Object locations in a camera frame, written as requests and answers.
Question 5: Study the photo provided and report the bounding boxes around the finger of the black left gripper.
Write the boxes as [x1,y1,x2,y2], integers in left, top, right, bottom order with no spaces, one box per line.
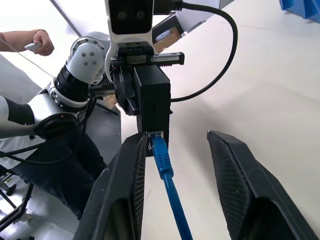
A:
[113,66,139,116]

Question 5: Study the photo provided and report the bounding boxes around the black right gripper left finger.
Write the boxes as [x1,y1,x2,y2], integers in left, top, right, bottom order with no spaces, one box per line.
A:
[74,131,149,240]

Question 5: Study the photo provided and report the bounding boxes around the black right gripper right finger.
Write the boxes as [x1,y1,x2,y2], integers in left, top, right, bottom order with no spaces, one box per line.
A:
[206,129,320,240]

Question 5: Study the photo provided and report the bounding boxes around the small black box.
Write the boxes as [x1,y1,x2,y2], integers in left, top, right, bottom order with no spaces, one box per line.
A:
[133,65,172,157]

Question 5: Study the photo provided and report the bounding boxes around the small white remote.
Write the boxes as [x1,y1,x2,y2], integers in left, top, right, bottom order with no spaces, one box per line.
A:
[24,42,42,53]

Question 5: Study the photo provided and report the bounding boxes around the brown cardboard box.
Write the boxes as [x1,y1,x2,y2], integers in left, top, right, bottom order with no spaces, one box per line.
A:
[151,26,183,54]

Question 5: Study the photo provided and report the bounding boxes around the person's bare hand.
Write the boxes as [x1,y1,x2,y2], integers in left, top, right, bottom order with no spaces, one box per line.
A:
[32,31,55,57]

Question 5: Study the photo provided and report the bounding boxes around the black metal stand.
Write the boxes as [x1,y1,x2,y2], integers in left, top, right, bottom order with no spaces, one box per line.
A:
[0,168,35,232]

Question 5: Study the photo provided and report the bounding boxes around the blue plastic crate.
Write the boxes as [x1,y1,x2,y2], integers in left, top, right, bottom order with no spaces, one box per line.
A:
[279,0,320,21]

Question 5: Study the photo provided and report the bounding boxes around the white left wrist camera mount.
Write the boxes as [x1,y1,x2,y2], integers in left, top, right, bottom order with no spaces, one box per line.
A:
[104,0,160,83]

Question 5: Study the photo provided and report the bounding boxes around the blue Ethernet cable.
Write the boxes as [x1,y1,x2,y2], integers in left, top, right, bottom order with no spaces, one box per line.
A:
[148,131,194,240]

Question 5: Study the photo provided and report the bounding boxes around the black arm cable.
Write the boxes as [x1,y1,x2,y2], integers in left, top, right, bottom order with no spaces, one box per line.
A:
[0,96,98,165]

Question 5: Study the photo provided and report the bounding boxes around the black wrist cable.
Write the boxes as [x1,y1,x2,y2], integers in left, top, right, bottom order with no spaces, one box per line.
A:
[152,0,239,103]

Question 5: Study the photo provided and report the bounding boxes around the thin white cord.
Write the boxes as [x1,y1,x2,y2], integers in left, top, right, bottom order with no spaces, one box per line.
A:
[0,37,55,79]

